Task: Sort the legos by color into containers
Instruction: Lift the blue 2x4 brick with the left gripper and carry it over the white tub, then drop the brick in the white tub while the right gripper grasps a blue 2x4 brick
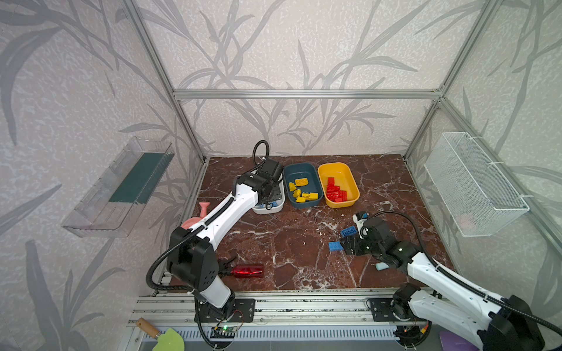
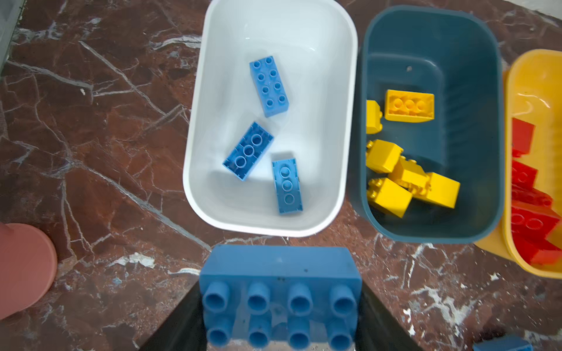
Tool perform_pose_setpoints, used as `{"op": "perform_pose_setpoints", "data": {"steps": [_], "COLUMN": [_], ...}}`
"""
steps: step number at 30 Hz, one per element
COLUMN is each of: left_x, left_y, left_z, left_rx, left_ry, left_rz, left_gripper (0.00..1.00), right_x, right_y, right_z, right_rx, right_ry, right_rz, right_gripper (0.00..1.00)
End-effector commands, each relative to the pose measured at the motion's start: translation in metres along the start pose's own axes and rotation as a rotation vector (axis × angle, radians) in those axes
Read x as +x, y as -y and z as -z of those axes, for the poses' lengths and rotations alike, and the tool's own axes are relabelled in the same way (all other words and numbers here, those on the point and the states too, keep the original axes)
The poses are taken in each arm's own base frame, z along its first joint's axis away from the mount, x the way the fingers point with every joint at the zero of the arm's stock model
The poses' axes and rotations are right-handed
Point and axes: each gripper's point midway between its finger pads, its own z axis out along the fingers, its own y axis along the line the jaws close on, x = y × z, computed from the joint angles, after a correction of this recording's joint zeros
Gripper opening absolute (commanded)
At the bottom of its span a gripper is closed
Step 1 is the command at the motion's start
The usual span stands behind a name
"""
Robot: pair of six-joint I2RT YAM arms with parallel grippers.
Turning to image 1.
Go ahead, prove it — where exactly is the yellow curved lego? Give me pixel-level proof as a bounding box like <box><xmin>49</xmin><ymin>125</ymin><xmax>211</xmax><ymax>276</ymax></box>
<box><xmin>294</xmin><ymin>178</ymin><xmax>309</xmax><ymax>187</ymax></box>

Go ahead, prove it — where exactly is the blue lego brick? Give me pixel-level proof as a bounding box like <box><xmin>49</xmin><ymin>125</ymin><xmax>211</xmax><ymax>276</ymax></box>
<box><xmin>340</xmin><ymin>226</ymin><xmax>358</xmax><ymax>238</ymax></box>
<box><xmin>329</xmin><ymin>241</ymin><xmax>344</xmax><ymax>252</ymax></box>

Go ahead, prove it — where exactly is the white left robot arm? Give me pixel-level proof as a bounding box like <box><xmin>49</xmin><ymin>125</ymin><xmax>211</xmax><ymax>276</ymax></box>
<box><xmin>146</xmin><ymin>140</ymin><xmax>283</xmax><ymax>320</ymax></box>

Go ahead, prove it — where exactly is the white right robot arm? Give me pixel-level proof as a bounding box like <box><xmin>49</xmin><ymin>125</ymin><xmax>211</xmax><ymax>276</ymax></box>
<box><xmin>340</xmin><ymin>211</ymin><xmax>561</xmax><ymax>350</ymax></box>

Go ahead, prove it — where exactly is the white plastic bin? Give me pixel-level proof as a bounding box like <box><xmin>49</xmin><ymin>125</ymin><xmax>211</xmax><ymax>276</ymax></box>
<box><xmin>252</xmin><ymin>183</ymin><xmax>285</xmax><ymax>215</ymax></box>

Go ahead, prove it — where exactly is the dark teal plastic bin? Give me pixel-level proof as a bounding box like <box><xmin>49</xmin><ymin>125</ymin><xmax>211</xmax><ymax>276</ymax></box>
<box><xmin>283</xmin><ymin>162</ymin><xmax>323</xmax><ymax>209</ymax></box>

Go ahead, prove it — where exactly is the yellow plastic bin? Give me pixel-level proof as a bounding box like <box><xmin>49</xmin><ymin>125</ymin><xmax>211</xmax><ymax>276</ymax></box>
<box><xmin>318</xmin><ymin>162</ymin><xmax>360</xmax><ymax>209</ymax></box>

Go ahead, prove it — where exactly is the pink watering can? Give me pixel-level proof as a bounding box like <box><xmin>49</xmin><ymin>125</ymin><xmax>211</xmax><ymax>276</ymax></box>
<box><xmin>181</xmin><ymin>202</ymin><xmax>210</xmax><ymax>230</ymax></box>

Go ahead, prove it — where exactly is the purple object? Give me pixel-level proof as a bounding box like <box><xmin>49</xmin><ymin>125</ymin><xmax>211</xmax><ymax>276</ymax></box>
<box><xmin>439</xmin><ymin>331</ymin><xmax>479</xmax><ymax>351</ymax></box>

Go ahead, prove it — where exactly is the green scraper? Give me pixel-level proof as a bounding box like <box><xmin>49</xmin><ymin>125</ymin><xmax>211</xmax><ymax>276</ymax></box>
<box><xmin>136</xmin><ymin>318</ymin><xmax>185</xmax><ymax>351</ymax></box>

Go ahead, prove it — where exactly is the white wire basket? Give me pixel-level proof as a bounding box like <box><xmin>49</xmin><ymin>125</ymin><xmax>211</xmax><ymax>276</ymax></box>
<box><xmin>424</xmin><ymin>132</ymin><xmax>530</xmax><ymax>238</ymax></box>

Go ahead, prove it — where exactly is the clear wall shelf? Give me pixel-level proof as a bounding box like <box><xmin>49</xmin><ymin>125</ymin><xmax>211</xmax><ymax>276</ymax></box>
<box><xmin>61</xmin><ymin>137</ymin><xmax>175</xmax><ymax>238</ymax></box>

